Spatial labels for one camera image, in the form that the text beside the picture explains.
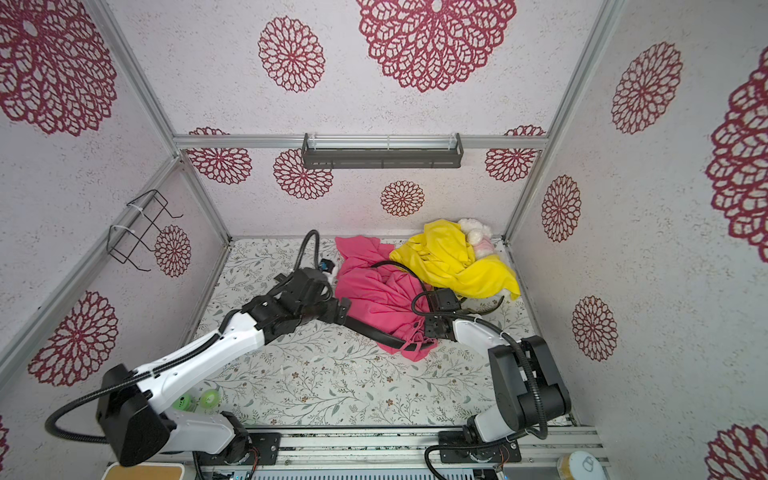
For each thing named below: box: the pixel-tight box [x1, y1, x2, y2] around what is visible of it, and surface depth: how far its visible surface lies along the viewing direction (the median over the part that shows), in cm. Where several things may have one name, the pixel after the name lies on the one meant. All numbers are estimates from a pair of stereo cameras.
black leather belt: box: [337, 261, 432, 350], surface depth 85 cm
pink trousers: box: [334, 236, 438, 362], surface depth 97 cm
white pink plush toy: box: [458, 218, 495, 259], surface depth 106 cm
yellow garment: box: [389, 219, 521, 300], surface depth 100 cm
